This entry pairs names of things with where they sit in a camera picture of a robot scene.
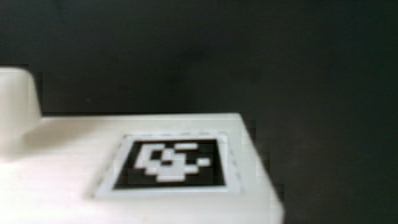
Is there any white drawer tray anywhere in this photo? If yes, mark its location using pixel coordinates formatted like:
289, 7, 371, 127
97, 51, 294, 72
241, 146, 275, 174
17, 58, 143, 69
0, 67, 284, 224

